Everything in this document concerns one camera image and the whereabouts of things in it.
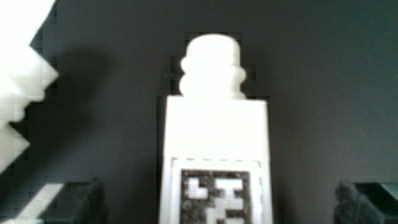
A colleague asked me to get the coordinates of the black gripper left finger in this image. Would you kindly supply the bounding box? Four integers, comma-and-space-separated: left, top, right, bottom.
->
0, 178, 110, 224

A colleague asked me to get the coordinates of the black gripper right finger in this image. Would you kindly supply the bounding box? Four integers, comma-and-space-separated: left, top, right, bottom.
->
334, 182, 398, 224

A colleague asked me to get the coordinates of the white table leg with tag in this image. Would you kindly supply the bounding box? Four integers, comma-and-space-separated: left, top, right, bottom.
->
158, 34, 273, 224

